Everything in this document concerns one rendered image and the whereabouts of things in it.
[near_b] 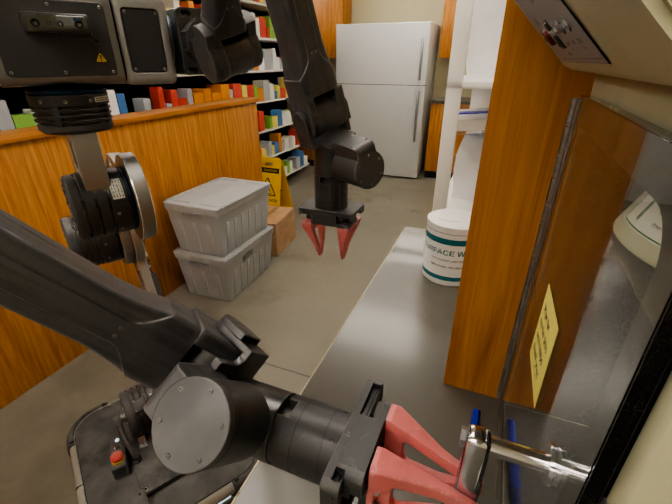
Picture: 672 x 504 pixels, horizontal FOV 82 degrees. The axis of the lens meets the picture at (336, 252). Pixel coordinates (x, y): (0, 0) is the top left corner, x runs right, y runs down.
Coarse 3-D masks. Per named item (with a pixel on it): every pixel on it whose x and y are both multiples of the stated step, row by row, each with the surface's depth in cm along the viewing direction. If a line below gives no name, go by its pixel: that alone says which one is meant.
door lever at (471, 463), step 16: (464, 432) 25; (480, 432) 24; (464, 448) 25; (480, 448) 24; (496, 448) 24; (512, 448) 24; (528, 448) 24; (544, 448) 24; (464, 464) 25; (480, 464) 24; (528, 464) 23; (544, 464) 23; (464, 480) 26; (480, 480) 25; (544, 480) 23
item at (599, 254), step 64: (576, 128) 34; (640, 128) 19; (576, 192) 30; (640, 192) 17; (576, 256) 26; (640, 256) 16; (576, 320) 23; (640, 320) 15; (512, 384) 44; (576, 384) 21; (640, 384) 15; (576, 448) 19
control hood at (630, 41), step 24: (576, 0) 16; (600, 0) 13; (624, 0) 11; (648, 0) 10; (600, 24) 15; (624, 24) 13; (648, 24) 11; (552, 48) 35; (600, 48) 18; (624, 48) 14; (648, 48) 12; (600, 72) 24; (624, 72) 17; (648, 72) 14
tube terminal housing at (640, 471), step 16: (608, 80) 31; (624, 80) 27; (608, 96) 30; (624, 96) 26; (640, 96) 23; (656, 96) 21; (640, 112) 23; (656, 112) 20; (656, 416) 15; (640, 432) 16; (656, 432) 15; (640, 448) 16; (656, 448) 15; (624, 464) 17; (640, 464) 16; (656, 464) 15; (624, 480) 17; (640, 480) 16; (656, 480) 15; (608, 496) 18; (624, 496) 16; (640, 496) 16; (656, 496) 16
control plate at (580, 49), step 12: (516, 0) 33; (528, 0) 27; (540, 0) 22; (552, 0) 19; (528, 12) 31; (540, 12) 26; (552, 12) 22; (564, 12) 19; (540, 24) 30; (576, 24) 18; (564, 36) 24; (576, 36) 20; (588, 36) 18; (576, 48) 23; (588, 48) 20; (564, 60) 32; (576, 60) 26; (588, 60) 22; (600, 60) 19
